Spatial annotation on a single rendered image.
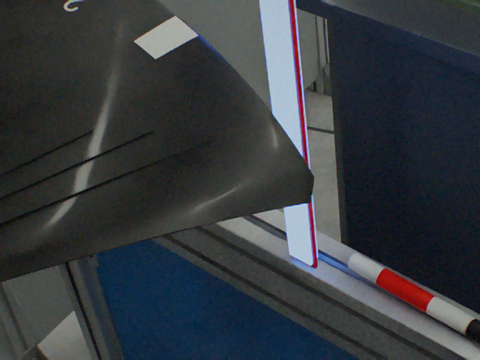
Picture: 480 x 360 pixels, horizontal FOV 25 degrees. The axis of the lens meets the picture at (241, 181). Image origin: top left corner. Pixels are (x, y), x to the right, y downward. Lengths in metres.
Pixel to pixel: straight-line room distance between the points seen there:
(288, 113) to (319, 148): 1.43
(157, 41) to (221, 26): 1.33
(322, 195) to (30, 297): 0.61
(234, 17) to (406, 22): 1.00
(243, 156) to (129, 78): 0.07
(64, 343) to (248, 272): 1.06
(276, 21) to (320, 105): 1.57
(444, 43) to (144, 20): 0.40
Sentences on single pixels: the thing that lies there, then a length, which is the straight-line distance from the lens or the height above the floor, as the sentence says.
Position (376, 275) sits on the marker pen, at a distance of 0.82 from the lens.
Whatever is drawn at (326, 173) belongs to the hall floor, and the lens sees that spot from 2.11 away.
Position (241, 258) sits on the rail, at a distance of 0.90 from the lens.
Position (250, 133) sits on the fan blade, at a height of 1.14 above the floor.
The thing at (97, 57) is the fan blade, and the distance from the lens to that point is 0.56.
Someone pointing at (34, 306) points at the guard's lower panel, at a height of 0.13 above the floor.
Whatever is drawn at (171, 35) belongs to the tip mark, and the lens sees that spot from 0.58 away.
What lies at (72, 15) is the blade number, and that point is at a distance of 0.58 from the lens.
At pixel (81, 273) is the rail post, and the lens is 1.17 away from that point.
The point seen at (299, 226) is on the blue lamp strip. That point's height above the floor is 0.91.
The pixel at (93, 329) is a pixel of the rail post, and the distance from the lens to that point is 1.26.
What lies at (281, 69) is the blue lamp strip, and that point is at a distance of 0.70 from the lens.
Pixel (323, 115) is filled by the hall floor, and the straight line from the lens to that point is 2.23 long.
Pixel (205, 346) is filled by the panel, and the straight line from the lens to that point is 1.12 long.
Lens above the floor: 1.52
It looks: 46 degrees down
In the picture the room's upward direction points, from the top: 9 degrees counter-clockwise
